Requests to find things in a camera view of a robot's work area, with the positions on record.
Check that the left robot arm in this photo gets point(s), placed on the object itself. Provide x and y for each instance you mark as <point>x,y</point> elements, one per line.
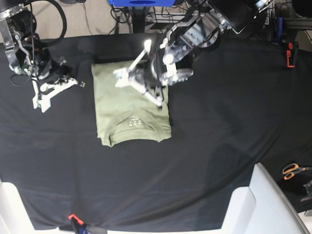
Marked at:
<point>169,60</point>

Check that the red black clamp right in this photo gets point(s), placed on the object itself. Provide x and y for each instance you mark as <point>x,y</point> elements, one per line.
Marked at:
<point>291,55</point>

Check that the white chair armrest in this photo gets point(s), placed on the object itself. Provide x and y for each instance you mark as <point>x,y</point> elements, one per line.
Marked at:
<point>261,208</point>
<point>13,215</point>

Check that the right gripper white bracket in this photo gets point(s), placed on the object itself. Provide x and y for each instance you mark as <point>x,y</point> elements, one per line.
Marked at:
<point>49,79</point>

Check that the light green T-shirt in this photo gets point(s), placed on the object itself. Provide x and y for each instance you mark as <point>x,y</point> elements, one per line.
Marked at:
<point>123,114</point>

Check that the orange handled scissors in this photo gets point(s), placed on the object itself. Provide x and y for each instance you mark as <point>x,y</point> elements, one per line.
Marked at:
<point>293,169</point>

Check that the red black clamp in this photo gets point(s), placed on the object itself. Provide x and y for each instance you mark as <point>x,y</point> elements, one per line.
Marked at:
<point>291,55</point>
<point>78,226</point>

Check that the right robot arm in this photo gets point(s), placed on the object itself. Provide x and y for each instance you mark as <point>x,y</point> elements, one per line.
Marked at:
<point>28,56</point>

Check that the blue plastic box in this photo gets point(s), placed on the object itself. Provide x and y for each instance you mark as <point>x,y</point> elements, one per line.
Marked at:
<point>142,3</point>

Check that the white chair armrest right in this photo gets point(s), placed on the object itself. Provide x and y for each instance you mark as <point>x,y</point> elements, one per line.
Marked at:
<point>261,208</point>

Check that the red black clamp front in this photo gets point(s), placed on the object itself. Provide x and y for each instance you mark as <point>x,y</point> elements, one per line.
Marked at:
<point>78,226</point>

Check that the white chair armrest left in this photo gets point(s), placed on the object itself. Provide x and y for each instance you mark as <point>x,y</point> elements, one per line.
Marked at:
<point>13,215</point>

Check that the black table cloth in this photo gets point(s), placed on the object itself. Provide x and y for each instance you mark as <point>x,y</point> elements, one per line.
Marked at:
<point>242,106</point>

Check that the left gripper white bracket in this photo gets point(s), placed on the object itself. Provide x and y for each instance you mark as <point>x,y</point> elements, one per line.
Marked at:
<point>142,76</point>

